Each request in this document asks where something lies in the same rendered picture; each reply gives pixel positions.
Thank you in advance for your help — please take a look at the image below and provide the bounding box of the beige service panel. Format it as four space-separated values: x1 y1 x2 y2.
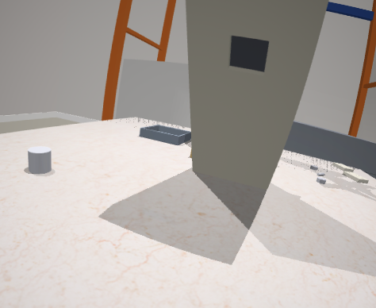
186 0 329 190

